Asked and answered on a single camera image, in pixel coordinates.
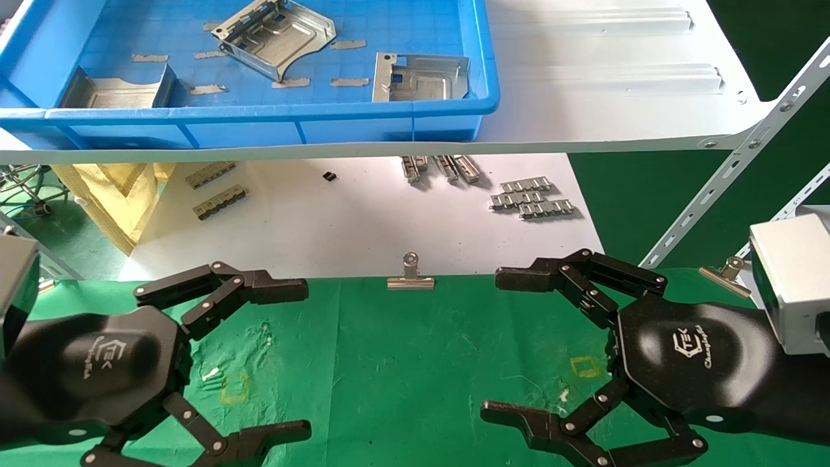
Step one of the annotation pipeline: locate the blue plastic bin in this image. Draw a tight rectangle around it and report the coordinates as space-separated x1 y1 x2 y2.
0 0 501 150

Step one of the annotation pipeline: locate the long perforated diagonal strut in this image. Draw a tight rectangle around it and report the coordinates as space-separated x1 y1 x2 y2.
639 36 830 270

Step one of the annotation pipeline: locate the grey angled shelf bar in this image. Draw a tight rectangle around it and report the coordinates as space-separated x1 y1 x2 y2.
0 214 82 281

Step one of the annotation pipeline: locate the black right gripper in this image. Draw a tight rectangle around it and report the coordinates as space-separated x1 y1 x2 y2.
481 248 830 467

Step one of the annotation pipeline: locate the green table cloth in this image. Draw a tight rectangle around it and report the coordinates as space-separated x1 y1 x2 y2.
0 267 830 467

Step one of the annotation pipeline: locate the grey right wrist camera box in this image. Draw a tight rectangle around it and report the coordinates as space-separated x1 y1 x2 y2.
749 206 830 356

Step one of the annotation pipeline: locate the white metal shelf board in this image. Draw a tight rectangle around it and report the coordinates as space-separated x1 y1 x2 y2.
0 0 779 165

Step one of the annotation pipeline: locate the silver toothed metal strip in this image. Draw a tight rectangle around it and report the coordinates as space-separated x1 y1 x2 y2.
499 177 552 193
490 191 545 210
518 199 576 220

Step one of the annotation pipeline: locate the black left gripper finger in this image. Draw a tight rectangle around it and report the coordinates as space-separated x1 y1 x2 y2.
134 261 309 341

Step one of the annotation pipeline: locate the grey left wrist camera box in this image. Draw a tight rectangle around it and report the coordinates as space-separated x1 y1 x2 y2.
0 233 41 364

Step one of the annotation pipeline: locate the yellow plastic bag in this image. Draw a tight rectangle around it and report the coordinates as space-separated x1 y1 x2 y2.
52 162 176 255

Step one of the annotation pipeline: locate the grey connector strip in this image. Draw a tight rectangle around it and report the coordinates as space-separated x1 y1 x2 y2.
185 162 237 189
193 185 248 221

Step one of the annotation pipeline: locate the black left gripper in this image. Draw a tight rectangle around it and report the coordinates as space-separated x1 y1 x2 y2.
0 305 312 467

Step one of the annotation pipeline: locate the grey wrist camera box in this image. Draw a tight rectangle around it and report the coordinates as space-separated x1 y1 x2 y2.
0 233 41 364
749 206 830 356

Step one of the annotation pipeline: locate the stamped sheet metal bracket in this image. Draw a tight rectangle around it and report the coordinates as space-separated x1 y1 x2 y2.
372 53 470 102
58 65 177 109
211 0 337 82

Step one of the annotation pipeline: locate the metal wire rack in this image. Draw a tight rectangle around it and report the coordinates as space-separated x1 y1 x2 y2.
0 164 54 218

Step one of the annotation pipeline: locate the short perforated diagonal strut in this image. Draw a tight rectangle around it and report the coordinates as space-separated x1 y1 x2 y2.
739 165 830 260

